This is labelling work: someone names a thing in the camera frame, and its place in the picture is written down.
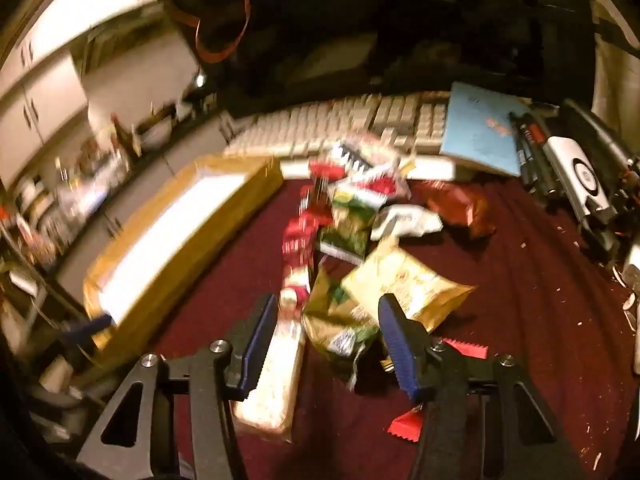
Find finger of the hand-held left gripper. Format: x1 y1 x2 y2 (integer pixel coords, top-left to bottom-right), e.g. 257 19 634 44
59 314 113 347

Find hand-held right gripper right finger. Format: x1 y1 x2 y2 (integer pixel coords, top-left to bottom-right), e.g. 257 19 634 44
377 294 588 480

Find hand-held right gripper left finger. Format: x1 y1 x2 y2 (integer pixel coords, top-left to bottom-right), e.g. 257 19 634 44
75 294 279 480

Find long pale snack packet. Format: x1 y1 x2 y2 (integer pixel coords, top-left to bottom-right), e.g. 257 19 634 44
232 285 308 443

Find red black candy packet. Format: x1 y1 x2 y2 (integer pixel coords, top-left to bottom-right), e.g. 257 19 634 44
387 337 488 443

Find gold chips packet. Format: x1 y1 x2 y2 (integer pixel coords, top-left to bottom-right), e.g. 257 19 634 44
340 237 476 333

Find green gold snack packet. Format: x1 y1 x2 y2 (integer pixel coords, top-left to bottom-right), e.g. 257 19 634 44
300 267 383 391

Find yellow cardboard box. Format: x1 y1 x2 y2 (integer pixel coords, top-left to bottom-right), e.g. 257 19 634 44
82 155 285 356

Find white snack packet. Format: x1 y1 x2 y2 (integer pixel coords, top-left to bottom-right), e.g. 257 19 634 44
370 205 443 241

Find dark red snack packet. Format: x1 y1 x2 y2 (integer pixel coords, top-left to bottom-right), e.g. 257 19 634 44
410 182 496 238

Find gold-edged striped snack packet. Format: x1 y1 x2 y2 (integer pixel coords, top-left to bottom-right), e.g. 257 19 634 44
325 132 416 181

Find white base cabinets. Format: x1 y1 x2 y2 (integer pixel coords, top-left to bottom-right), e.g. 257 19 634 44
55 120 236 286

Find white paper sheet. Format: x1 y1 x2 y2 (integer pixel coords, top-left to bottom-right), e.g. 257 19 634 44
280 152 457 182

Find metal bowl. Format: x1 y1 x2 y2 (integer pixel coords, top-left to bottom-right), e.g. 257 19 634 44
140 117 173 151

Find white computer keyboard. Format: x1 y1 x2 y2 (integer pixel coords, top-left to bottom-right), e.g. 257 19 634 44
222 91 451 161

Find light blue notebook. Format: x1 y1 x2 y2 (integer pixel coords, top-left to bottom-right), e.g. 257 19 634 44
440 81 533 178

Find white black device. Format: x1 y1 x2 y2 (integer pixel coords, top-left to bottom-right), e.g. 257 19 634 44
542 135 618 221

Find black red marker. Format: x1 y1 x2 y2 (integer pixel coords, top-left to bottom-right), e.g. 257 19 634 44
509 110 548 161

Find black computer monitor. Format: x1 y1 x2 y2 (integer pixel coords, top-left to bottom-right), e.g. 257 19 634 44
235 0 541 111

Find white wall cabinets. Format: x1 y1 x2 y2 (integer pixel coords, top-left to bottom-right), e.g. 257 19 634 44
0 0 166 171

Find red strap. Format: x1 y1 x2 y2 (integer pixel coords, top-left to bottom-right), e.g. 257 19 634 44
165 0 253 63

